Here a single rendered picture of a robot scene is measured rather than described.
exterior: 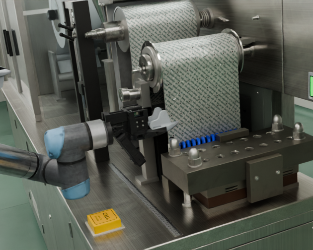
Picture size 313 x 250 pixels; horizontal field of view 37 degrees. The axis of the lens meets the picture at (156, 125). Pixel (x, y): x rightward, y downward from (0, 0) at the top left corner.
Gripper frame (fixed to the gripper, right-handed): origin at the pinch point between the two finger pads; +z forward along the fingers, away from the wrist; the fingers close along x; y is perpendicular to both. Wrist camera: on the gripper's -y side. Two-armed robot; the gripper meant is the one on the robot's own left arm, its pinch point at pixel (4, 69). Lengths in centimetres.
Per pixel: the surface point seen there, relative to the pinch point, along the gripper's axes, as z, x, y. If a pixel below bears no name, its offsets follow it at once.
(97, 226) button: -10, 71, 22
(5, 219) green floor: 34, -123, 142
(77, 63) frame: 19.3, 16.1, -1.8
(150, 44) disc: 19, 56, -15
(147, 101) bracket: 18, 55, 1
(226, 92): 37, 68, -1
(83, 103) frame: 19.3, 18.3, 12.5
